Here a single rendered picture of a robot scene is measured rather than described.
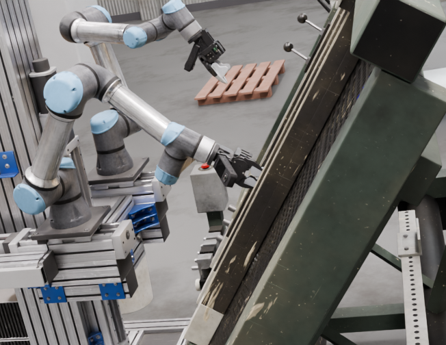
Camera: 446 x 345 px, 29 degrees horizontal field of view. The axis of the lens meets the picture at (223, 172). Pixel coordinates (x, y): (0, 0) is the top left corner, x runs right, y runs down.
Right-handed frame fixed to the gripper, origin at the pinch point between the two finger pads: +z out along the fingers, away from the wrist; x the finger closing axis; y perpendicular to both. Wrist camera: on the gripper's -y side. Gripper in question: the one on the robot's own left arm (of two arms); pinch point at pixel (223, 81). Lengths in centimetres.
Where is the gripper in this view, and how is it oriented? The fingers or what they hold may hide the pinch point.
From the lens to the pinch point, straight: 322.4
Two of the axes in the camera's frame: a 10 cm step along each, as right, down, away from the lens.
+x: 2.3, -3.8, 9.0
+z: 6.1, 7.8, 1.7
